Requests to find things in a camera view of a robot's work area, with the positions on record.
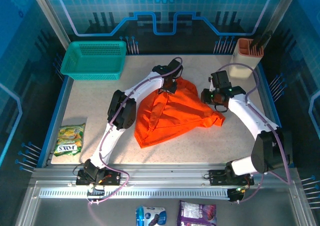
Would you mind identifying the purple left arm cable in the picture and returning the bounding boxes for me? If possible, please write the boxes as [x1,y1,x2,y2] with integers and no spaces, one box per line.
[86,57,183,206]

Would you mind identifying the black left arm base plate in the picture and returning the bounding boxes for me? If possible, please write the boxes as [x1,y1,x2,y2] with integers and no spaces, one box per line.
[75,169,122,186]

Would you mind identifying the black right controller board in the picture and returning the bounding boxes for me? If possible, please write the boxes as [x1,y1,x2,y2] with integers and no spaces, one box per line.
[226,185,251,203]

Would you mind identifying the beige utensil holder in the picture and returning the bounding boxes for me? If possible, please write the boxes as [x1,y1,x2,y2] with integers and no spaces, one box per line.
[228,38,265,80]

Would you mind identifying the blue white snack packet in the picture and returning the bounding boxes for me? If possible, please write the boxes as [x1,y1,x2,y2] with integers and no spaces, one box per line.
[135,205,168,226]

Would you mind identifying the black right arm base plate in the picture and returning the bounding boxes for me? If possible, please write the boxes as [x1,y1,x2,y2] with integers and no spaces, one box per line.
[208,169,255,186]

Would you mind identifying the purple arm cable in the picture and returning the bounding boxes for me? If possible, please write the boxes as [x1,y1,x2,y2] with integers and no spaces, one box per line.
[216,63,292,204]
[86,57,183,206]

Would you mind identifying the grey metal shelf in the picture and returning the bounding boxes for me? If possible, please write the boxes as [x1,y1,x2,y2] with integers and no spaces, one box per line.
[14,180,318,226]

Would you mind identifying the teal plastic basket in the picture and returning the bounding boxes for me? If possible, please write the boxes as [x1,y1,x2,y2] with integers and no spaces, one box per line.
[60,40,128,81]

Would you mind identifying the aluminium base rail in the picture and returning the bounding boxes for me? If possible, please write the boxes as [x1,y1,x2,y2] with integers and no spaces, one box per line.
[29,162,301,186]

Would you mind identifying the green yellow candy bag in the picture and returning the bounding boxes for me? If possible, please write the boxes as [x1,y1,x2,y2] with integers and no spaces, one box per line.
[54,122,87,157]

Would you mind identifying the slotted metal cable duct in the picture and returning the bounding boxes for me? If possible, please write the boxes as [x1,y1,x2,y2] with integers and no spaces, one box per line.
[39,188,231,199]

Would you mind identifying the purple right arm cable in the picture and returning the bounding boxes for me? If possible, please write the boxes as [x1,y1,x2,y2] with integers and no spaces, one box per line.
[216,63,292,204]

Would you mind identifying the orange t-shirt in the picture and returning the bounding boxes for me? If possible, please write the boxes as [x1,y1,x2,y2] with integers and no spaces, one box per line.
[134,77,226,149]

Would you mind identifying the purple snack packet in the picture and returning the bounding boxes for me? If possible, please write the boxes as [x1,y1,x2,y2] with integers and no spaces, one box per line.
[176,200,218,226]

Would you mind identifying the aluminium frame post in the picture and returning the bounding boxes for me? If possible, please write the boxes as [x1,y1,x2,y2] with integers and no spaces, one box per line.
[264,0,301,45]
[27,0,73,50]

